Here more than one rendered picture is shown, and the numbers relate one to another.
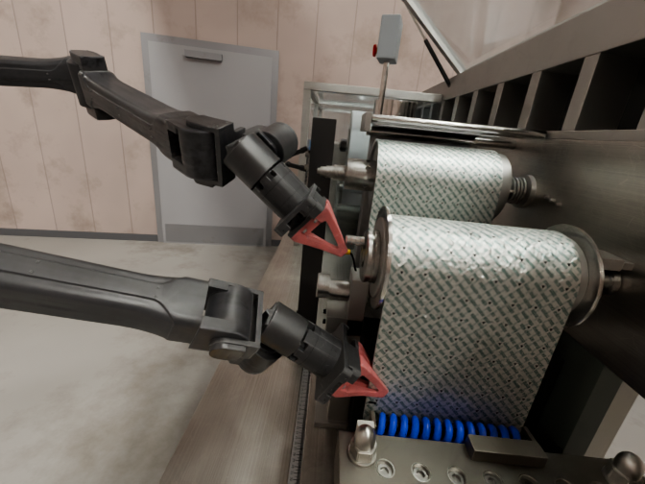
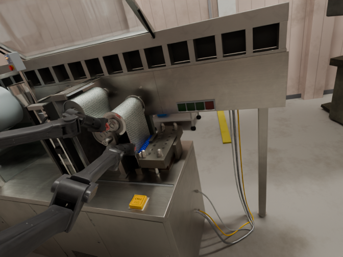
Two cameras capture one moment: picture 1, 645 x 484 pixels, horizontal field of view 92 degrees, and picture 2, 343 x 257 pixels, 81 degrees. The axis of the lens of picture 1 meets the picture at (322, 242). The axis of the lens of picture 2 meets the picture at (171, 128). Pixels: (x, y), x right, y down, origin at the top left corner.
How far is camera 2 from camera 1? 0.84 m
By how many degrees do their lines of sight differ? 62
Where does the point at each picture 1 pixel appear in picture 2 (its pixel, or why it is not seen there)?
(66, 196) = not seen: outside the picture
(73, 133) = not seen: outside the picture
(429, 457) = (149, 148)
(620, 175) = (127, 81)
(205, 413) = (106, 205)
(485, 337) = (138, 123)
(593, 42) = (98, 54)
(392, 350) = (131, 137)
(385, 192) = (88, 112)
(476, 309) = (135, 118)
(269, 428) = (121, 188)
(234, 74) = not seen: outside the picture
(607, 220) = (130, 91)
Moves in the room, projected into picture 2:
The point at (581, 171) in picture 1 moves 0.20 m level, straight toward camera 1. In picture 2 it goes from (118, 83) to (129, 86)
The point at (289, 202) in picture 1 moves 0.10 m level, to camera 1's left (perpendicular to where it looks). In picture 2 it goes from (99, 123) to (86, 133)
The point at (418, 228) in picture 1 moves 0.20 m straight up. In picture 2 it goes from (118, 111) to (106, 75)
